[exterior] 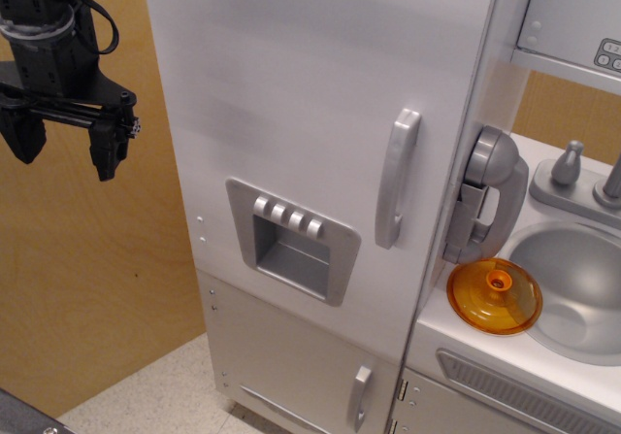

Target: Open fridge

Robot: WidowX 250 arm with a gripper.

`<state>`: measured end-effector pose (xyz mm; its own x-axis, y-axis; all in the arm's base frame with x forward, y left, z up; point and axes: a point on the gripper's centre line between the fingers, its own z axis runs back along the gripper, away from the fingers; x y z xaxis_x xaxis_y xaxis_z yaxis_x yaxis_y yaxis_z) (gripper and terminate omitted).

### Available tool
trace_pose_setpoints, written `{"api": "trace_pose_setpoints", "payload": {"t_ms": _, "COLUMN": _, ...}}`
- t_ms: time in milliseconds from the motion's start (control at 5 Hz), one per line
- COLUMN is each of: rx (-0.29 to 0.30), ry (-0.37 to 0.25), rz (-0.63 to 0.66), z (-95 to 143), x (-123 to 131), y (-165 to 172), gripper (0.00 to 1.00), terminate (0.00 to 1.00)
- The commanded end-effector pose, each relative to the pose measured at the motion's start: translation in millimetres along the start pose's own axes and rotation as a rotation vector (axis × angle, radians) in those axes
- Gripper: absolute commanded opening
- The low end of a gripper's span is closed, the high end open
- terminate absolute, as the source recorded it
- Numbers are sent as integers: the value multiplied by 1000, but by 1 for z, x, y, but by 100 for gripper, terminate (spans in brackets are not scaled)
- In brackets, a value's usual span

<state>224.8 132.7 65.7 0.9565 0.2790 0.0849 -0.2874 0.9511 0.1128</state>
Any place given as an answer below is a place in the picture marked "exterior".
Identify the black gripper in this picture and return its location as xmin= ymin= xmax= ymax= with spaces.
xmin=1 ymin=15 xmax=141 ymax=182

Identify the silver toy fridge door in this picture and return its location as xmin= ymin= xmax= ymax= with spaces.
xmin=147 ymin=0 xmax=494 ymax=363

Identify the grey fridge door handle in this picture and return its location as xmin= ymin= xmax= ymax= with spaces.
xmin=375 ymin=108 xmax=421 ymax=250

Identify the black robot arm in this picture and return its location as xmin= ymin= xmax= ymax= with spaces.
xmin=1 ymin=0 xmax=141 ymax=182

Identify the grey ice dispenser panel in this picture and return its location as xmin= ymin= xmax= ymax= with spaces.
xmin=226 ymin=178 xmax=361 ymax=307

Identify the black object bottom left corner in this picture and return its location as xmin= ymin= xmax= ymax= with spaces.
xmin=1 ymin=389 xmax=74 ymax=434

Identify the lower freezer door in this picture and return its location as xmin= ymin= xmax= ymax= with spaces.
xmin=197 ymin=272 xmax=400 ymax=433

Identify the grey toy telephone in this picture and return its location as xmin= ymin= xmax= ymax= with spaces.
xmin=442 ymin=126 xmax=529 ymax=264

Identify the white toy kitchen cabinet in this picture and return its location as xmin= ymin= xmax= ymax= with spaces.
xmin=394 ymin=0 xmax=620 ymax=433

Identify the orange transparent pot lid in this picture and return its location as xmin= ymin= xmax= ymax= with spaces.
xmin=446 ymin=258 xmax=543 ymax=335

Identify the grey toy faucet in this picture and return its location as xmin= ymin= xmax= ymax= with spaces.
xmin=529 ymin=140 xmax=620 ymax=229

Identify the toy microwave with keypad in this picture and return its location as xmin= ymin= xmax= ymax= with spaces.
xmin=511 ymin=0 xmax=620 ymax=95

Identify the grey toy sink basin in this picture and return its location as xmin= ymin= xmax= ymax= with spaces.
xmin=499 ymin=221 xmax=620 ymax=366

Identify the grey oven vent panel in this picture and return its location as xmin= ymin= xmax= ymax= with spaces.
xmin=436 ymin=349 xmax=620 ymax=433

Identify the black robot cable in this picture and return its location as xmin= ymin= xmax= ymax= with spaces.
xmin=80 ymin=0 xmax=120 ymax=55

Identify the grey lower door handle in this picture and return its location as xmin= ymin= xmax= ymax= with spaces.
xmin=349 ymin=365 xmax=373 ymax=433

